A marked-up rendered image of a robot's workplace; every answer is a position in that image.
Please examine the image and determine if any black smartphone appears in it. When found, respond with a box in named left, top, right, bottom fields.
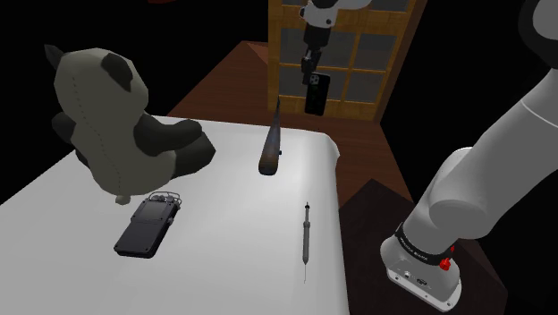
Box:
left=303, top=72, right=332, bottom=117

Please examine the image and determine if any wooden framed glass door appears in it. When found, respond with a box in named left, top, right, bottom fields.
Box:
left=266, top=0, right=431, bottom=123

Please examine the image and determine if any brown baseball bat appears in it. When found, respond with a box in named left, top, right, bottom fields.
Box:
left=257, top=96, right=283, bottom=177

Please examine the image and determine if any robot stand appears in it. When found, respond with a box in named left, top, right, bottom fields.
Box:
left=338, top=177, right=510, bottom=315

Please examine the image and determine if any grey pen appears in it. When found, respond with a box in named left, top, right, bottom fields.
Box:
left=301, top=200, right=312, bottom=285

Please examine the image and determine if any panda plush toy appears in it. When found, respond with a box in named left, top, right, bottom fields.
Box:
left=43, top=43, right=217, bottom=206

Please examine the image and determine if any black handheld device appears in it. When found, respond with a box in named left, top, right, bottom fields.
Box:
left=113, top=190, right=182, bottom=260

